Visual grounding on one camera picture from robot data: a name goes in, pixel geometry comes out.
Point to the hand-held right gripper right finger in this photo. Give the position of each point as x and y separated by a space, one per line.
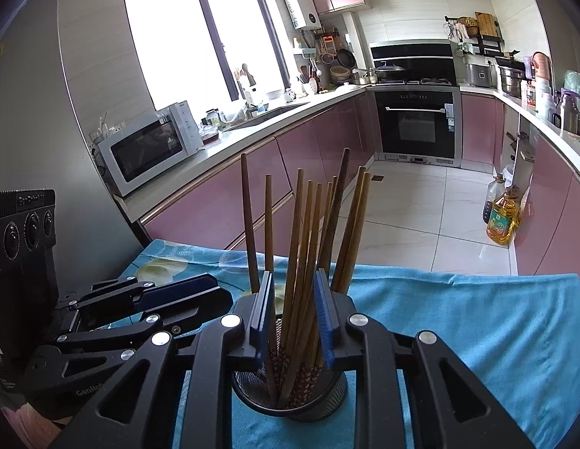
325 311

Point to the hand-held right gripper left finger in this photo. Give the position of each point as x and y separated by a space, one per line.
264 311

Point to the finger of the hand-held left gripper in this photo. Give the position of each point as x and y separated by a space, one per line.
177 292
201 315

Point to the set of wooden chopsticks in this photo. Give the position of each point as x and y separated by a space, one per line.
351 243

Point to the black mesh cup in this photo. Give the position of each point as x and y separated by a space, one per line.
318 407

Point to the person's left forearm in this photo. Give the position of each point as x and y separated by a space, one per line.
28 423

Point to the pink base cabinet run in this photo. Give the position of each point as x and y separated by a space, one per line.
215 196
551 196

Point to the blue floral tablecloth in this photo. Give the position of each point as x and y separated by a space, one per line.
458 313

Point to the grey refrigerator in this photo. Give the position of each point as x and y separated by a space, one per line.
37 126

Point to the white microwave oven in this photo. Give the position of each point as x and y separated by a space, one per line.
145 149

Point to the yellow cooking oil bottle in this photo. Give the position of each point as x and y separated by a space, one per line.
502 224

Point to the dark liquid bottle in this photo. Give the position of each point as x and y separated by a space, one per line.
490 199

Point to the black built-in oven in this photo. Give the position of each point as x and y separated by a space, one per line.
416 126

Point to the large kitchen window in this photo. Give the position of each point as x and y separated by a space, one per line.
177 46

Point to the black wok with lid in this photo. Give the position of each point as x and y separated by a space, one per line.
390 74

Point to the hanging black frying pan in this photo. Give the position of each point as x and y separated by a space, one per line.
346 58

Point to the black range hood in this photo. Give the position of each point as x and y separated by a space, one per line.
411 63

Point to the silver rice cooker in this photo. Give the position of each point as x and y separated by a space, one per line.
480 75

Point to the steel steamer pot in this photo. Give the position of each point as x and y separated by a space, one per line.
512 82

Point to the white plastic bottle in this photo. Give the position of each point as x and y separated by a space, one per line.
544 103

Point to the steel thermos with purple lid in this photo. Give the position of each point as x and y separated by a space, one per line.
568 117

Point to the pink electric kettle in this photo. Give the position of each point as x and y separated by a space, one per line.
541 65

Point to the wooden cutting board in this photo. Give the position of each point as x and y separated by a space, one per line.
485 23

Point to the green covered appliance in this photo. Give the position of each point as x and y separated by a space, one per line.
577 86

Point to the white wall water heater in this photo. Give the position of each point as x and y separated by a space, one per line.
301 7

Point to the black wall rack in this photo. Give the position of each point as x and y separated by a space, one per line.
486 46

